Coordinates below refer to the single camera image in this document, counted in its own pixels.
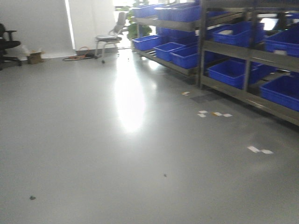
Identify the black office chair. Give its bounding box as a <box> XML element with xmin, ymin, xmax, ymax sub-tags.
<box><xmin>0</xmin><ymin>23</ymin><xmax>22</xmax><ymax>70</ymax></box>

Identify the cardboard box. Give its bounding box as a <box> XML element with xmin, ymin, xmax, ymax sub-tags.
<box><xmin>26</xmin><ymin>50</ymin><xmax>45</xmax><ymax>64</ymax></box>

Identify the grey rolling chair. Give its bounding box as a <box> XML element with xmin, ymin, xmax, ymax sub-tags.
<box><xmin>94</xmin><ymin>11</ymin><xmax>127</xmax><ymax>64</ymax></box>

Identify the potted green plant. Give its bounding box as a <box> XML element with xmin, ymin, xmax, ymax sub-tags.
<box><xmin>115</xmin><ymin>0</ymin><xmax>152</xmax><ymax>41</ymax></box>

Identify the orange cable on floor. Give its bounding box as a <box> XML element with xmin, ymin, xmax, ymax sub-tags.
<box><xmin>62</xmin><ymin>46</ymin><xmax>101</xmax><ymax>62</ymax></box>

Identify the right storage shelf rack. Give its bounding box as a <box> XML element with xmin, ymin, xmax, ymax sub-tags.
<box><xmin>133</xmin><ymin>0</ymin><xmax>299</xmax><ymax>125</ymax></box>

